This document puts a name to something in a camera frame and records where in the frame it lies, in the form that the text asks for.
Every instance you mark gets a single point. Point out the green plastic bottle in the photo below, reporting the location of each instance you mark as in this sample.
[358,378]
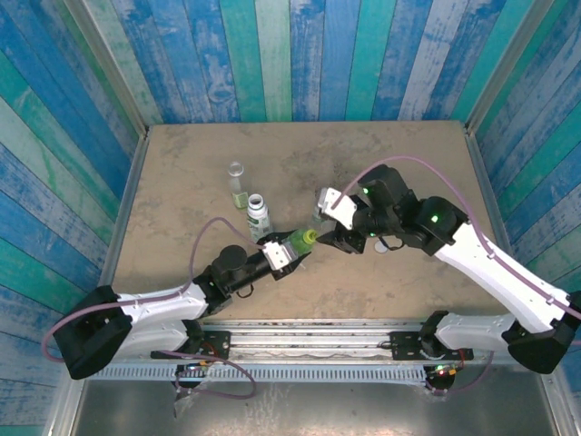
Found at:
[298,244]

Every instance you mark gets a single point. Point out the clear bottle green label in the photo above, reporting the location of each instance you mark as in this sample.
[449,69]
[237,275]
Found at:
[316,222]

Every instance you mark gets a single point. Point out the white bottle green label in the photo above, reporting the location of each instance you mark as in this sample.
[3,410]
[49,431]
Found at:
[258,218]

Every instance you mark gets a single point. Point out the white bottle cap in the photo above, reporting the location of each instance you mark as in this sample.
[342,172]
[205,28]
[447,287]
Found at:
[380,248]

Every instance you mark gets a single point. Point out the clear bottle yellow-green label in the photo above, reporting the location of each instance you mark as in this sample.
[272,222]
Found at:
[237,193]

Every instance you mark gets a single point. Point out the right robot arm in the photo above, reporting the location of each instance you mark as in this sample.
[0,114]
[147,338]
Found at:
[499,281]

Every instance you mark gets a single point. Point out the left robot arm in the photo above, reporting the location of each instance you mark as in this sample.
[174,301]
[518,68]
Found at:
[159,304]

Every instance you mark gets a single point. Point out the small circuit board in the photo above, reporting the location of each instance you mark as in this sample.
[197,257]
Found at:
[445,370]
[197,365]

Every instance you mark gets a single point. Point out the grey metal shelf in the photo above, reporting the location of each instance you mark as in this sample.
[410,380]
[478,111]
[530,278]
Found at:
[318,409]

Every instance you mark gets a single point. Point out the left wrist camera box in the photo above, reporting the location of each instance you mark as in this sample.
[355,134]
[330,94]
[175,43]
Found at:
[279,256]

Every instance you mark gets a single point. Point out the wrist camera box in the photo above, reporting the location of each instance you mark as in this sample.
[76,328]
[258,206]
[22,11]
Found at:
[338,206]
[279,256]

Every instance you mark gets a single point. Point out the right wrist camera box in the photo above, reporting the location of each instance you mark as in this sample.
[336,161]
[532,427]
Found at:
[338,206]

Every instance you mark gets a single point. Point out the aluminium rail frame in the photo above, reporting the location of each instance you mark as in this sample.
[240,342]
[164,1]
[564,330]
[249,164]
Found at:
[308,338]

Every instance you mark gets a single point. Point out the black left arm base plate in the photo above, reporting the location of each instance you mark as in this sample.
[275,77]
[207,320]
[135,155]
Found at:
[213,347]

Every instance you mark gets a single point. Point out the aluminium table side rail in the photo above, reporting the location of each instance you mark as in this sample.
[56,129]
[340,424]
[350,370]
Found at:
[131,191]
[481,172]

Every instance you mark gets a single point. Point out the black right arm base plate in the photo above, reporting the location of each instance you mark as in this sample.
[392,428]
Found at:
[408,346]

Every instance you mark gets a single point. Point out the aluminium corner post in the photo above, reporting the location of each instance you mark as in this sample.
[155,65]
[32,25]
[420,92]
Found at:
[508,68]
[109,72]

